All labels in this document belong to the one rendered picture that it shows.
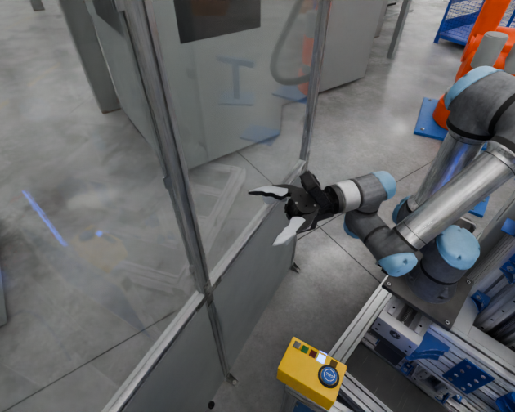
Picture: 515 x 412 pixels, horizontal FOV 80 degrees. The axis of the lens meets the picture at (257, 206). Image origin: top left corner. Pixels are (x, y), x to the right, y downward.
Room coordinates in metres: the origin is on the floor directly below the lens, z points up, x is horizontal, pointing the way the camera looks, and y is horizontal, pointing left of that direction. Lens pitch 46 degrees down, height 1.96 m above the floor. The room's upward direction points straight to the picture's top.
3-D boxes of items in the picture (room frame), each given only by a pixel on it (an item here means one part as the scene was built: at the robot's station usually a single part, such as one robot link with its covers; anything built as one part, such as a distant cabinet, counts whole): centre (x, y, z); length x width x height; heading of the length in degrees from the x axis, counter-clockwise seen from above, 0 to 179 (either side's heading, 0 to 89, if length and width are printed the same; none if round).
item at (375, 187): (0.57, -0.28, 1.43); 0.11 x 0.08 x 0.09; 111
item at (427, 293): (0.54, -0.57, 1.09); 0.15 x 0.15 x 0.10
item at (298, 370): (0.27, -0.15, 1.02); 0.16 x 0.10 x 0.11; 60
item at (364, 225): (0.55, -0.29, 1.34); 0.11 x 0.08 x 0.11; 21
